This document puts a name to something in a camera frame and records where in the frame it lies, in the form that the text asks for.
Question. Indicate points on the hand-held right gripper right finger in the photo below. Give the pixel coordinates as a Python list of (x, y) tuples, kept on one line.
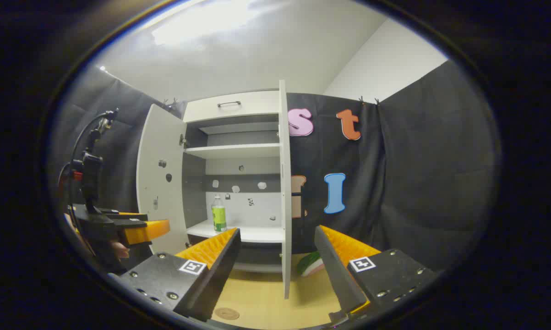
[(337, 275)]

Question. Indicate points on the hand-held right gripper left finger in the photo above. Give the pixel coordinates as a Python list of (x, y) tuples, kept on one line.
[(220, 275)]

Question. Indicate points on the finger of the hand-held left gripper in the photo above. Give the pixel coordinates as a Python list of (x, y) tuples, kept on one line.
[(144, 231), (124, 216)]

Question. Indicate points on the green label clear bottle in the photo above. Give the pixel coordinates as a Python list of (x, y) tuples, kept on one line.
[(219, 217)]

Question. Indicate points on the white cabinet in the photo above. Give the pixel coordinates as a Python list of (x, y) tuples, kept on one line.
[(238, 137)]

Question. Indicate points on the white cabinet shelf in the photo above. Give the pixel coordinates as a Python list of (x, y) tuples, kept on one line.
[(234, 150), (257, 233)]

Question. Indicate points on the white cabinet drawer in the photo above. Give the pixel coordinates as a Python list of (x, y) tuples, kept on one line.
[(252, 107)]

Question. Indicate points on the watermelon slice toy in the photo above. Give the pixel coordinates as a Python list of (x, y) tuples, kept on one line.
[(309, 265)]

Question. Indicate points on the black backdrop cloth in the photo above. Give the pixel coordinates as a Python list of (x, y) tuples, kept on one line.
[(417, 160)]

